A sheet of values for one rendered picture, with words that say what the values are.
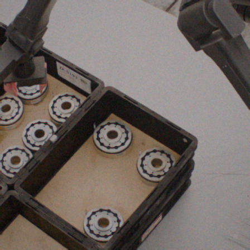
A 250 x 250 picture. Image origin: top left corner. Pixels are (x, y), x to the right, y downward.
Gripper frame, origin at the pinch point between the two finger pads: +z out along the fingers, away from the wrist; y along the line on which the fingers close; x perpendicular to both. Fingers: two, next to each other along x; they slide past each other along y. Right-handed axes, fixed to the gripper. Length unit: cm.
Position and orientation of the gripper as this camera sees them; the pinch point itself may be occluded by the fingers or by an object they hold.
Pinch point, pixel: (28, 91)
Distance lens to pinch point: 165.5
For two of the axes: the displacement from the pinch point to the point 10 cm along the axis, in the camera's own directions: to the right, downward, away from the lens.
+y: 9.9, -1.1, 0.4
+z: 0.2, 5.5, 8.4
